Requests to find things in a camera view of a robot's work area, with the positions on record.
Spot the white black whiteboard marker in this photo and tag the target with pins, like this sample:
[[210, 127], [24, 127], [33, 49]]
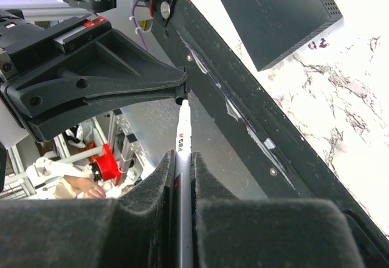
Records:
[[182, 186]]

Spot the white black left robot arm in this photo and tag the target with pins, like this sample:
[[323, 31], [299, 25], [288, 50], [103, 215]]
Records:
[[54, 78]]

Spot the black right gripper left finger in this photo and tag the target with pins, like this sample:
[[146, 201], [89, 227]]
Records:
[[131, 231]]

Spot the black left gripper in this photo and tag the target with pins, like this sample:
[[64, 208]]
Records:
[[73, 71]]

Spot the black rectangular eraser pad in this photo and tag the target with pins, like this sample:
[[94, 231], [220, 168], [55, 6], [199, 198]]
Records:
[[273, 29]]

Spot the black marker cap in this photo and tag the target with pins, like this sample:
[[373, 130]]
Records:
[[182, 91]]

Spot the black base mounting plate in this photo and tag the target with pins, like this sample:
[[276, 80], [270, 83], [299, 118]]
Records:
[[264, 139]]

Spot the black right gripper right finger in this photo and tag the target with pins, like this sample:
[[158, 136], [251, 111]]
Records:
[[232, 232]]

